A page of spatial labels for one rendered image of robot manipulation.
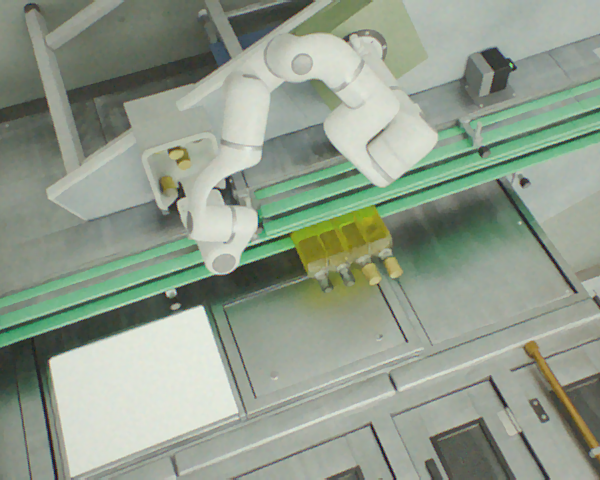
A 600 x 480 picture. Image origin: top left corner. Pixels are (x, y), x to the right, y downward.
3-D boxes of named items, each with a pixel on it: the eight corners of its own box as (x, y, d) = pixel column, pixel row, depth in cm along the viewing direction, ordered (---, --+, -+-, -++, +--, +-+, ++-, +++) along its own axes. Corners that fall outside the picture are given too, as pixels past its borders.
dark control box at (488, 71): (463, 77, 200) (478, 98, 195) (467, 54, 193) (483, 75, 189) (491, 68, 201) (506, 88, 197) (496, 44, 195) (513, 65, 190)
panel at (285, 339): (45, 361, 192) (68, 489, 174) (41, 356, 189) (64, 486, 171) (369, 248, 207) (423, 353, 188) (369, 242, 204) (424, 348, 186)
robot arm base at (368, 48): (317, 48, 162) (347, 94, 154) (368, 16, 161) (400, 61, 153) (340, 90, 175) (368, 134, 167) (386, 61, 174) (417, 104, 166)
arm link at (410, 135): (416, 95, 163) (452, 145, 154) (370, 135, 167) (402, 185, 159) (394, 76, 155) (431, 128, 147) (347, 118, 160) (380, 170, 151)
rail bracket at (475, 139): (453, 124, 193) (478, 161, 186) (457, 104, 187) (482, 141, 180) (467, 119, 194) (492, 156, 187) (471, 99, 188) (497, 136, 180)
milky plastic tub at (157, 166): (151, 187, 189) (160, 213, 184) (130, 127, 170) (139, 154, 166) (217, 167, 192) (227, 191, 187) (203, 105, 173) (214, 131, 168)
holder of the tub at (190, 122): (156, 198, 193) (164, 221, 189) (131, 126, 171) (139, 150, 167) (219, 178, 196) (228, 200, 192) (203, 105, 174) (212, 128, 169)
